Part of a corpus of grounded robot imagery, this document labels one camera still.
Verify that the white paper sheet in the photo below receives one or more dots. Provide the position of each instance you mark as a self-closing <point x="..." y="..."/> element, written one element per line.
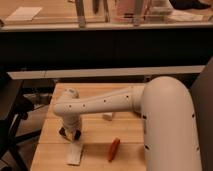
<point x="23" y="14"/>

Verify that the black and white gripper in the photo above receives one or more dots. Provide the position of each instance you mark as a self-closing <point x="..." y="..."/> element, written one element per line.
<point x="70" y="135"/>

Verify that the metal frame post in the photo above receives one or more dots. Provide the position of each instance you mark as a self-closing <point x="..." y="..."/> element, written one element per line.
<point x="80" y="13"/>

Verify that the dark chair back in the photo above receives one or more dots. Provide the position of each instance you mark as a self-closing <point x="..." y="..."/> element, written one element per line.
<point x="202" y="94"/>

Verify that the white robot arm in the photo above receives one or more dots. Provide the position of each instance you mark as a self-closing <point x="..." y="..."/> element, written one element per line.
<point x="168" y="118"/>

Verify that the white sponge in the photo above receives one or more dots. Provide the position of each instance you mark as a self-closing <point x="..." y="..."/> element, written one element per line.
<point x="74" y="153"/>

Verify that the black office chair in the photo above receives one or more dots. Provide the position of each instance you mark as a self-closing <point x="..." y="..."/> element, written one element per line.
<point x="14" y="107"/>

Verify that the long white shelf rail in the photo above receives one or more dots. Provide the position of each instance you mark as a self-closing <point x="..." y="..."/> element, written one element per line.
<point x="75" y="73"/>

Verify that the small white eraser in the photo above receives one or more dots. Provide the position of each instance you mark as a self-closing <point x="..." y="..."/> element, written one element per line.
<point x="108" y="116"/>

